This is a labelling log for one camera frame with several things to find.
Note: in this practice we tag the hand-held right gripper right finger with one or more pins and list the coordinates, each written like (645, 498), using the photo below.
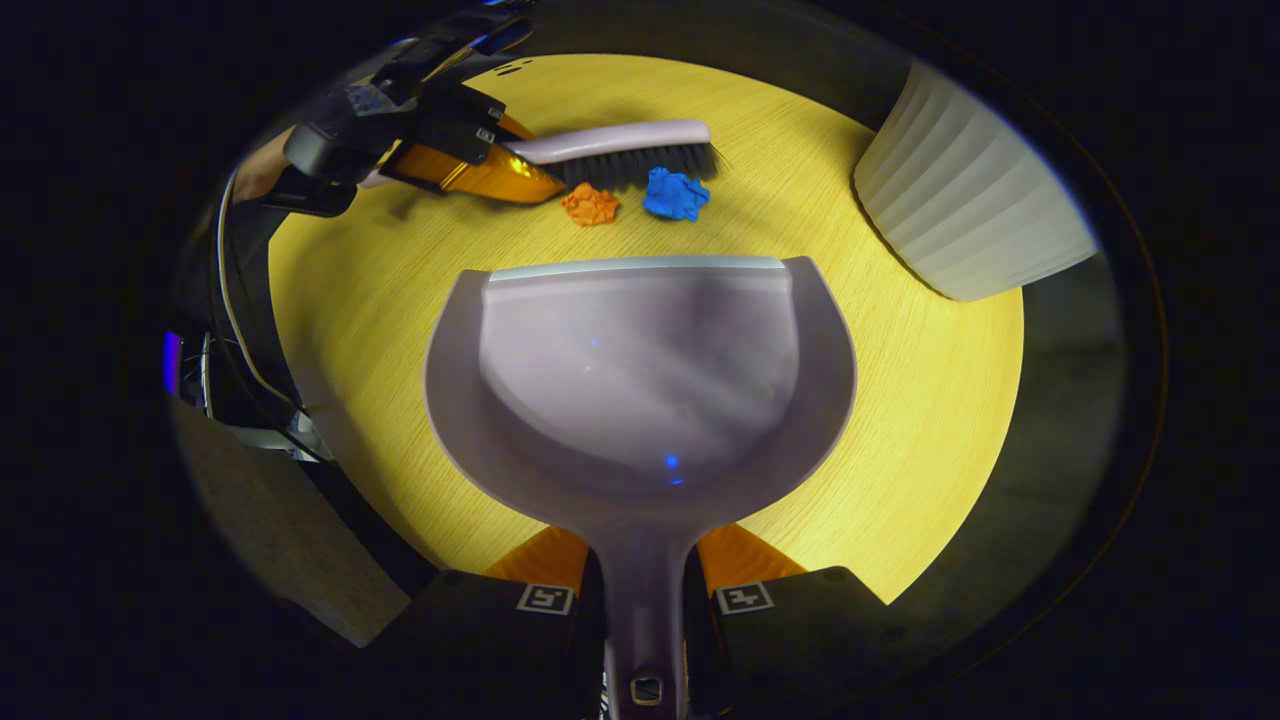
(800, 650)

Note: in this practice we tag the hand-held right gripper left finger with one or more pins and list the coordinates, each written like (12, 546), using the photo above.
(480, 650)

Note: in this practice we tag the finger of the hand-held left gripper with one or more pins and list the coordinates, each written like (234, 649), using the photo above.
(480, 172)
(514, 128)

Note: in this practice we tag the small pale purple broom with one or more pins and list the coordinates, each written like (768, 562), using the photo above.
(620, 138)

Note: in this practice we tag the orange paper trash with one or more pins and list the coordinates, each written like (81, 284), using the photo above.
(590, 205)

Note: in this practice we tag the blue paper trash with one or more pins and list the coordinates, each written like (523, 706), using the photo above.
(675, 195)

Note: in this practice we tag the pale purple dustpan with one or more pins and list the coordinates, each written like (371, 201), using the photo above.
(640, 380)

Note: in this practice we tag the white ribbed garbage bin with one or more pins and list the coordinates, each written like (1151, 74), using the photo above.
(960, 200)

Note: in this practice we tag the yellow wooden desktop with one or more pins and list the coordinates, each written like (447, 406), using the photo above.
(900, 400)

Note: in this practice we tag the black electronic device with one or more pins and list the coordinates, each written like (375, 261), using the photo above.
(250, 410)

